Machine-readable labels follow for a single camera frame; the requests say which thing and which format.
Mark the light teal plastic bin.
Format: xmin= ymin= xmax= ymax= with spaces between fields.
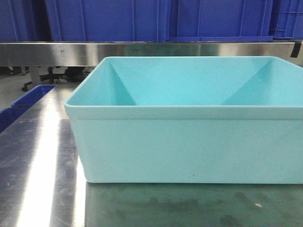
xmin=64 ymin=56 xmax=303 ymax=184

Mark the black office chair base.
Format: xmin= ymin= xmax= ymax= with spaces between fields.
xmin=21 ymin=66 xmax=63 ymax=92

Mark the large blue plastic crate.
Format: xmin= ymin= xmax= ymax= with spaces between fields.
xmin=45 ymin=0 xmax=273 ymax=43

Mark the blue bin lower left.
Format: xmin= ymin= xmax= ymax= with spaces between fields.
xmin=0 ymin=85 xmax=55 ymax=132

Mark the blue crate upper left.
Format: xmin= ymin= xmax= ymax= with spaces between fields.
xmin=0 ymin=0 xmax=52 ymax=43

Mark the blue ribbed crate upper right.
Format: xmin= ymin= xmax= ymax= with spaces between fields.
xmin=270 ymin=0 xmax=303 ymax=39

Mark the black strap on rail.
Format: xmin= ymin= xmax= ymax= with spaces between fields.
xmin=290 ymin=40 xmax=303 ymax=58

